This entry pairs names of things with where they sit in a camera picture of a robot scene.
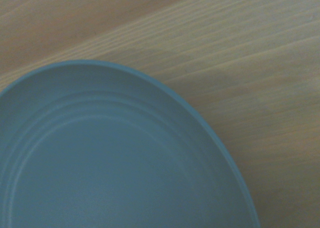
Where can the teal round plate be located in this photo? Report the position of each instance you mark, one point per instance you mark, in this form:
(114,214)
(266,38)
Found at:
(100,163)

